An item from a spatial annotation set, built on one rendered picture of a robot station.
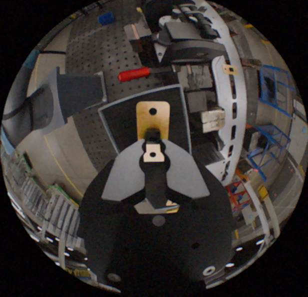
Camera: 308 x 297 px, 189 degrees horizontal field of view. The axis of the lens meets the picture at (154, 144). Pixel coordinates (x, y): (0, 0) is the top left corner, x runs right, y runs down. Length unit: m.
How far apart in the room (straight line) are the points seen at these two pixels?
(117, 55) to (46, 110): 0.52
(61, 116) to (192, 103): 0.36
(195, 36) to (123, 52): 0.53
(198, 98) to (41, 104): 0.42
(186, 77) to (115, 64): 0.49
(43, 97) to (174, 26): 0.35
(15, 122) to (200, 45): 0.38
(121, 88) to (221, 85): 0.51
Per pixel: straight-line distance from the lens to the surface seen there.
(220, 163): 0.38
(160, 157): 0.15
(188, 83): 0.27
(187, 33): 0.21
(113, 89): 0.66
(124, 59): 0.67
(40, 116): 0.36
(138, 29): 0.30
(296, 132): 8.12
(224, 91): 0.42
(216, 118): 0.31
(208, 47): 0.18
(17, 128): 0.32
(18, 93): 0.28
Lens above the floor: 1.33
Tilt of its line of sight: 59 degrees down
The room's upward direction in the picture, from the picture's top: 176 degrees clockwise
